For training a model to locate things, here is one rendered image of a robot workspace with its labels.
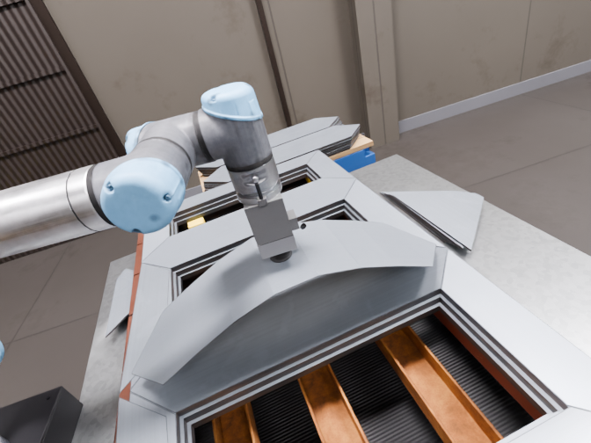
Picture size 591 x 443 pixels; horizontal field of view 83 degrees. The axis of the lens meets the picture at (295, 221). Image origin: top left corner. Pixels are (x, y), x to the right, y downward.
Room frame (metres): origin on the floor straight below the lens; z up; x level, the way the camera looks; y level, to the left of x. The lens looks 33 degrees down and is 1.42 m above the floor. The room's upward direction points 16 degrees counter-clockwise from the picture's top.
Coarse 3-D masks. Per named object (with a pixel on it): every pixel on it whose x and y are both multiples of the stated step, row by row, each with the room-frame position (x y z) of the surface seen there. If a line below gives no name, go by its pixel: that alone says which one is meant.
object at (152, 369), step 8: (160, 320) 0.51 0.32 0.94; (160, 328) 0.49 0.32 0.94; (152, 336) 0.48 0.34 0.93; (160, 336) 0.47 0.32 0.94; (152, 344) 0.46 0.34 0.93; (160, 344) 0.45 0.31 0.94; (144, 352) 0.46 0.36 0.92; (152, 352) 0.44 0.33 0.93; (160, 352) 0.43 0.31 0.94; (144, 360) 0.44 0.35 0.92; (152, 360) 0.42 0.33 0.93; (160, 360) 0.41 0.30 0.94; (144, 368) 0.42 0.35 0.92; (152, 368) 0.40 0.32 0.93; (160, 368) 0.39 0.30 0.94; (144, 376) 0.40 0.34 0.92; (152, 376) 0.39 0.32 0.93; (160, 376) 0.38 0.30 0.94
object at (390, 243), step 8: (360, 224) 0.60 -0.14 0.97; (368, 224) 0.61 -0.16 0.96; (376, 224) 0.61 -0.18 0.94; (368, 232) 0.56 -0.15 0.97; (376, 232) 0.57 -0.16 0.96; (384, 232) 0.58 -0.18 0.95; (392, 232) 0.58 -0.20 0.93; (376, 240) 0.53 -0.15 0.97; (384, 240) 0.54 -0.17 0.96; (392, 240) 0.54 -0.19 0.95; (400, 240) 0.55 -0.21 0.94; (384, 248) 0.50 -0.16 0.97; (392, 248) 0.51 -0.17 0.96; (400, 248) 0.51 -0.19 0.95; (408, 248) 0.52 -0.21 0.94; (392, 256) 0.47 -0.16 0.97; (400, 256) 0.48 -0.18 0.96; (408, 256) 0.48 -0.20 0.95; (416, 256) 0.49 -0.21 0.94; (400, 264) 0.45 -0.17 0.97; (408, 264) 0.45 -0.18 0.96; (416, 264) 0.45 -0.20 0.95; (424, 264) 0.46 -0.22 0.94
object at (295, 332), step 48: (240, 240) 0.83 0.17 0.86; (336, 288) 0.54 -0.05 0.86; (384, 288) 0.50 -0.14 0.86; (432, 288) 0.46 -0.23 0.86; (240, 336) 0.48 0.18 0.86; (288, 336) 0.45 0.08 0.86; (336, 336) 0.41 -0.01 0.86; (384, 336) 0.42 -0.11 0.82; (480, 336) 0.34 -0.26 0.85; (144, 384) 0.43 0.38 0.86; (192, 384) 0.40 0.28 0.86; (240, 384) 0.38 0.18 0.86; (528, 384) 0.25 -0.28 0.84; (192, 432) 0.33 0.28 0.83
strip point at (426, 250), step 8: (384, 224) 0.62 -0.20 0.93; (400, 232) 0.59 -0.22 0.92; (408, 240) 0.55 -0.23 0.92; (416, 240) 0.56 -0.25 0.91; (424, 240) 0.57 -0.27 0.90; (416, 248) 0.52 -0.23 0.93; (424, 248) 0.53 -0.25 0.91; (432, 248) 0.53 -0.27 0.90; (424, 256) 0.49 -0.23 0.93; (432, 256) 0.50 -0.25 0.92; (432, 264) 0.46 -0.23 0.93
